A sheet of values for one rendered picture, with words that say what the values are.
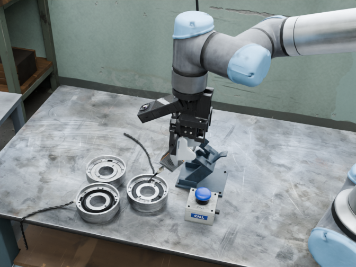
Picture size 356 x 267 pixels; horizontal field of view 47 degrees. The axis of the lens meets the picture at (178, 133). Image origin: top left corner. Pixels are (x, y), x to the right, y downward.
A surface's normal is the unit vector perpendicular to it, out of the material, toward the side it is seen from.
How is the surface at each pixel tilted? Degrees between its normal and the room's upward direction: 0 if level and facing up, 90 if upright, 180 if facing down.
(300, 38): 86
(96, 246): 0
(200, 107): 90
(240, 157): 0
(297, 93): 90
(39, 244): 0
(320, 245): 97
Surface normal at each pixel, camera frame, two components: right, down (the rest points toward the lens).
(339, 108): -0.22, 0.59
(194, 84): 0.24, 0.59
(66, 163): 0.05, -0.79
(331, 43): -0.49, 0.73
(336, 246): -0.63, 0.54
